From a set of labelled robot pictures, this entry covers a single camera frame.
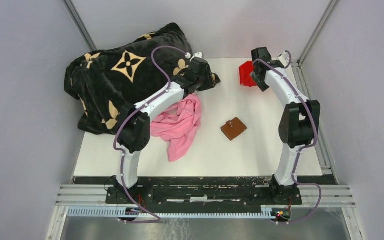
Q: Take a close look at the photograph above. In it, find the red plastic bin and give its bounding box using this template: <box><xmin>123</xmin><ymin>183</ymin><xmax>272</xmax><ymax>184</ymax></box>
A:
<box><xmin>238</xmin><ymin>60</ymin><xmax>257</xmax><ymax>87</ymax></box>

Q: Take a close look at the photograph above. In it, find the brown leather card holder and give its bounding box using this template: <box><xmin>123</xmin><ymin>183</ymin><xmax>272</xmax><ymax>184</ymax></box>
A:
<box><xmin>220</xmin><ymin>117</ymin><xmax>248</xmax><ymax>141</ymax></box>

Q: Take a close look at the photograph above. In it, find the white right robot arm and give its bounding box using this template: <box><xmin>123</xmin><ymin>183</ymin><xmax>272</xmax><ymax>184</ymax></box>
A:
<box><xmin>250</xmin><ymin>47</ymin><xmax>321</xmax><ymax>204</ymax></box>

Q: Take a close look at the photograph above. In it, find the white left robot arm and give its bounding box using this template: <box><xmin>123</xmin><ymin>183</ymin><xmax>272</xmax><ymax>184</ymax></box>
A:
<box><xmin>113</xmin><ymin>56</ymin><xmax>218</xmax><ymax>204</ymax></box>

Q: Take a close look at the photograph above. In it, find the pink cloth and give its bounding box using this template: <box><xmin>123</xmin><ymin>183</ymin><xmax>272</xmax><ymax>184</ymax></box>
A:
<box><xmin>150</xmin><ymin>93</ymin><xmax>203</xmax><ymax>163</ymax></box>

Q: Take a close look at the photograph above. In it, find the black floral blanket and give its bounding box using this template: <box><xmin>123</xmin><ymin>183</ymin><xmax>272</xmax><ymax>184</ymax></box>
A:
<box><xmin>64</xmin><ymin>22</ymin><xmax>193</xmax><ymax>135</ymax></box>

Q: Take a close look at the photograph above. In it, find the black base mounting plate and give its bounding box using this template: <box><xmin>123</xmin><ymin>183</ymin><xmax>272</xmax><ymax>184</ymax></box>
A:
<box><xmin>104</xmin><ymin>176</ymin><xmax>303</xmax><ymax>214</ymax></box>

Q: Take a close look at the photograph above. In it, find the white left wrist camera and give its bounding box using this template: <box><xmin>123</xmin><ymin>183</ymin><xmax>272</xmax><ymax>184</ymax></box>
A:
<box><xmin>185</xmin><ymin>52</ymin><xmax>203</xmax><ymax>61</ymax></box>

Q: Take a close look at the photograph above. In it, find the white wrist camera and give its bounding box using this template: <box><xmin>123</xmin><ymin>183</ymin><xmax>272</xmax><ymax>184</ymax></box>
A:
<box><xmin>185</xmin><ymin>52</ymin><xmax>203</xmax><ymax>61</ymax></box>
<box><xmin>277</xmin><ymin>50</ymin><xmax>292</xmax><ymax>69</ymax></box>

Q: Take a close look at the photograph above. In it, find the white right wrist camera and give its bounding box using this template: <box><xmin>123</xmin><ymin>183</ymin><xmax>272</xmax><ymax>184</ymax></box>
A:
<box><xmin>277</xmin><ymin>50</ymin><xmax>292</xmax><ymax>69</ymax></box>

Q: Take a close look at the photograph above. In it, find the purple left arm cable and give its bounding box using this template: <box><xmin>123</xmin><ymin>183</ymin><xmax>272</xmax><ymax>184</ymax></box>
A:
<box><xmin>113</xmin><ymin>45</ymin><xmax>193</xmax><ymax>225</ymax></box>

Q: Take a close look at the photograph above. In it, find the aluminium rail frame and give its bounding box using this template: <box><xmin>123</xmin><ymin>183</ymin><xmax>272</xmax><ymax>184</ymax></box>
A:
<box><xmin>46</xmin><ymin>184</ymin><xmax>363</xmax><ymax>240</ymax></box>

